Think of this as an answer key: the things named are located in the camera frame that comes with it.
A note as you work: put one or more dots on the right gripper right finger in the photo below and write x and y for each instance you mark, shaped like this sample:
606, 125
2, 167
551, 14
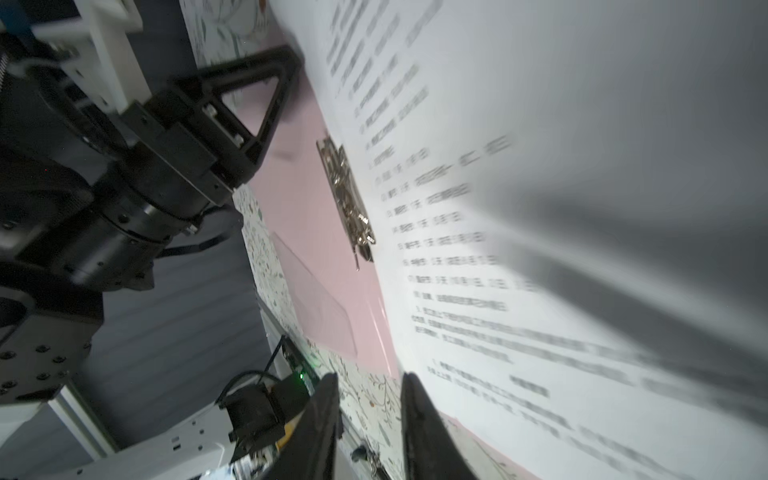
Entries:
429, 451

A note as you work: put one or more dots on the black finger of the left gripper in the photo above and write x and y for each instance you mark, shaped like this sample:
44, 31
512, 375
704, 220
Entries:
214, 127

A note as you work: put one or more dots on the clear plastic folder pocket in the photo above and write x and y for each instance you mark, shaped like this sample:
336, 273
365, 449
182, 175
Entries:
322, 319

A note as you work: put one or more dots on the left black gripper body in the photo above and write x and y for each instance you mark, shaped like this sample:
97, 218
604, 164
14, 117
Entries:
60, 232

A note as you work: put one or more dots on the metal folder clip mechanism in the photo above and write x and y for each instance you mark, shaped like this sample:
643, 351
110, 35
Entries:
353, 215

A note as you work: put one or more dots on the pink file folder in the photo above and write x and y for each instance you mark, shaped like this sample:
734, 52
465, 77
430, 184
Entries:
312, 240

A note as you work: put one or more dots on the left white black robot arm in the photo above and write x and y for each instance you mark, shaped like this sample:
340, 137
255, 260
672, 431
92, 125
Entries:
46, 335

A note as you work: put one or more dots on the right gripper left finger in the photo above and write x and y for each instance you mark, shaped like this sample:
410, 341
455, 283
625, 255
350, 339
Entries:
311, 451

